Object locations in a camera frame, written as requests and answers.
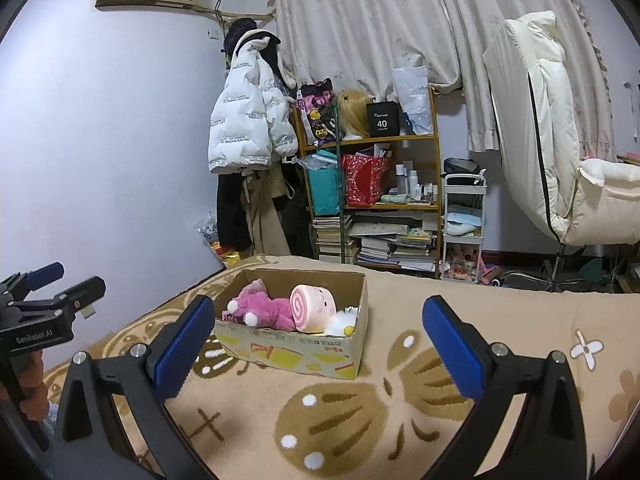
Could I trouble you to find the purple black printed bag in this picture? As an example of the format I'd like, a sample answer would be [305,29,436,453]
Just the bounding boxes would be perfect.
[297,78,337,146]

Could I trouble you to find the teal plastic object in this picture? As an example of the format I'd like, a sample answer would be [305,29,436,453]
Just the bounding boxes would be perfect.
[580,257,609,284]

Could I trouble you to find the black pouch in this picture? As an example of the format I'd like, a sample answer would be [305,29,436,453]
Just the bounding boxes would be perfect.
[444,157,482,177]

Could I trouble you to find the small pink plush toys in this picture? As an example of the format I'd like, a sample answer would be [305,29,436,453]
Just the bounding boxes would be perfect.
[445,242,483,281]

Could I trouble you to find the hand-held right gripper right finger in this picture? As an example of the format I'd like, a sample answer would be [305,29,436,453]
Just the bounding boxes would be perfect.
[421,295,587,480]

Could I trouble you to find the white cloth bundle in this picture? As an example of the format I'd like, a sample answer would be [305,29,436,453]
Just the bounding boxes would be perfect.
[445,210,483,238]

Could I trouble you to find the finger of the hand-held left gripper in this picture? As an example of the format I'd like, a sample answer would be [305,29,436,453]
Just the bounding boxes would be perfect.
[15,276,107,321]
[0,261,66,303]

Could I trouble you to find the white rolling cart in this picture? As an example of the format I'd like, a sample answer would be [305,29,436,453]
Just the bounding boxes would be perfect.
[441,172,488,283]

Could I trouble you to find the teal shopping bag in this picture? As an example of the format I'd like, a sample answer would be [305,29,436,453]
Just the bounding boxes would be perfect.
[305,152,343,217]

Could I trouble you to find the group of cosmetic bottles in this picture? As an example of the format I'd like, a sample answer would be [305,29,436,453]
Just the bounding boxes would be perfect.
[392,160,439,202]

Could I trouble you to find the red patterned bag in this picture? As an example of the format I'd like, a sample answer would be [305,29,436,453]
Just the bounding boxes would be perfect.
[341,154,392,207]

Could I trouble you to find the beige patterned blanket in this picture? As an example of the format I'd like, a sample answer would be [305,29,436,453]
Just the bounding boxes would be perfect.
[42,252,640,480]

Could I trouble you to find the pink swirl roll plush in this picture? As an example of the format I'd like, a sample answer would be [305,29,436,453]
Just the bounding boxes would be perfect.
[289,284,337,335]

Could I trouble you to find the printed cardboard box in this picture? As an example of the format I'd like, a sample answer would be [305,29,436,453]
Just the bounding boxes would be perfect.
[213,267,369,380]

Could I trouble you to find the white puffer jacket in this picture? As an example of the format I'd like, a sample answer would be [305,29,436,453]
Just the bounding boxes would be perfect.
[207,30,299,176]

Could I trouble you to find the wooden shelf unit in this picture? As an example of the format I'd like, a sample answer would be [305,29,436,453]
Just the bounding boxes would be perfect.
[292,87,443,281]

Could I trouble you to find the black gift box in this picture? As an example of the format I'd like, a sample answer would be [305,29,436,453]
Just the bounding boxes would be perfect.
[366,101,402,137]

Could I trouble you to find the pink plush bear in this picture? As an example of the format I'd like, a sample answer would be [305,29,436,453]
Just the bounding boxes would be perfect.
[221,280,296,332]

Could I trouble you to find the white printed plastic bag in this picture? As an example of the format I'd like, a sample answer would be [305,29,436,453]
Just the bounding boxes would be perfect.
[197,215,222,247]

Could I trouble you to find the black knit hat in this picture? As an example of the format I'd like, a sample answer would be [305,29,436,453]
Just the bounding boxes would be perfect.
[222,17,259,56]

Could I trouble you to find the black hanging coat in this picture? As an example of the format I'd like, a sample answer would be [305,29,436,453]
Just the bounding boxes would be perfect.
[216,170,257,252]

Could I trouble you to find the white padded chair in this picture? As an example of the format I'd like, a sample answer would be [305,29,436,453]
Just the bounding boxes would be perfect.
[482,10,640,293]

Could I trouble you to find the yellow red snack bag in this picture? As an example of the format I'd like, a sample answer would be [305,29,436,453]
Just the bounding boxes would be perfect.
[210,242,242,267]

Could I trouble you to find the white plush duck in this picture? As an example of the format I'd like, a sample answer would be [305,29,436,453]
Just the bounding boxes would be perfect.
[322,305,360,337]

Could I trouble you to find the blonde wig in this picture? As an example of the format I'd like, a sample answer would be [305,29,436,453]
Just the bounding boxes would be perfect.
[336,89,377,140]

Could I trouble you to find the person's left hand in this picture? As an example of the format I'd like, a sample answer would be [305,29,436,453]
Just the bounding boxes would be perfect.
[17,350,48,411]

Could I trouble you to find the air conditioner hose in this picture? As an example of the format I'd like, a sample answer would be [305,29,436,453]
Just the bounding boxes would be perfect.
[192,0,277,25]

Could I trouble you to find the stacks of books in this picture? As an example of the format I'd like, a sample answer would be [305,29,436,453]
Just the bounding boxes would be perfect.
[312,210,441,273]

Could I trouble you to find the clear plastic bag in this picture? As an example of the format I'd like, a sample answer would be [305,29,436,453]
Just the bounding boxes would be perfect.
[391,66,435,136]

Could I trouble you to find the beige hanging coat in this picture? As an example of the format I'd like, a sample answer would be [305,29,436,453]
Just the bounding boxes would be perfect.
[240,167,294,257]

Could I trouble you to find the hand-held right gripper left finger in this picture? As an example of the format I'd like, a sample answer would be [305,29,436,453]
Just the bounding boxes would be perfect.
[52,294,217,480]

